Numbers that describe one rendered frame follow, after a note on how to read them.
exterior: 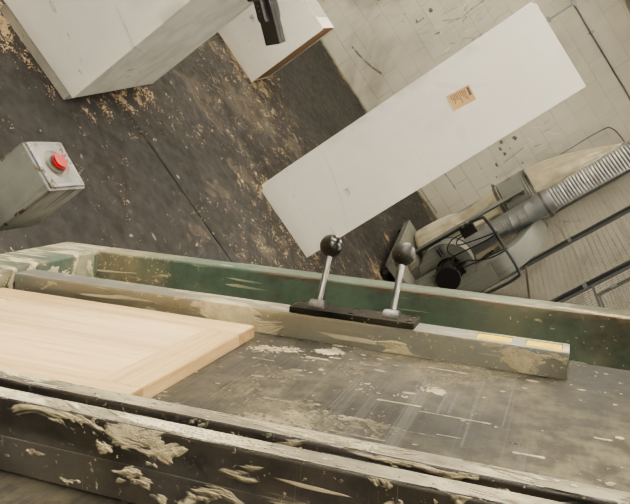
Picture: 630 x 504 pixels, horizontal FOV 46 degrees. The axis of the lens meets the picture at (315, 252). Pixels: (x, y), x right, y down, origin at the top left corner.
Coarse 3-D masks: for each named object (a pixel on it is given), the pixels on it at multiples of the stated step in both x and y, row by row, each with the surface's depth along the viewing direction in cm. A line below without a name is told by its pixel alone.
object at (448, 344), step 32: (32, 288) 131; (64, 288) 129; (96, 288) 127; (128, 288) 125; (160, 288) 127; (224, 320) 119; (256, 320) 117; (288, 320) 115; (320, 320) 114; (416, 352) 109; (448, 352) 107; (480, 352) 106; (512, 352) 104; (544, 352) 103
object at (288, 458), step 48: (0, 384) 70; (48, 384) 69; (0, 432) 66; (48, 432) 64; (96, 432) 62; (144, 432) 61; (192, 432) 60; (240, 432) 62; (288, 432) 61; (48, 480) 65; (96, 480) 63; (144, 480) 61; (192, 480) 60; (240, 480) 58; (288, 480) 57; (336, 480) 55; (384, 480) 54; (432, 480) 54; (480, 480) 56; (528, 480) 55
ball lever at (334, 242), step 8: (328, 240) 118; (336, 240) 118; (320, 248) 119; (328, 248) 118; (336, 248) 118; (328, 256) 118; (336, 256) 119; (328, 264) 118; (328, 272) 118; (320, 280) 117; (320, 288) 117; (320, 296) 116; (312, 304) 115; (320, 304) 115
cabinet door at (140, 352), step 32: (0, 288) 129; (0, 320) 110; (32, 320) 111; (64, 320) 112; (96, 320) 113; (128, 320) 114; (160, 320) 114; (192, 320) 115; (0, 352) 95; (32, 352) 96; (64, 352) 97; (96, 352) 97; (128, 352) 98; (160, 352) 98; (192, 352) 99; (224, 352) 105; (96, 384) 85; (128, 384) 85; (160, 384) 88
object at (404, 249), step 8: (400, 248) 114; (408, 248) 114; (392, 256) 115; (400, 256) 114; (408, 256) 114; (400, 264) 115; (408, 264) 115; (400, 272) 114; (400, 280) 114; (392, 296) 113; (392, 304) 112; (384, 312) 112; (392, 312) 111; (400, 312) 112
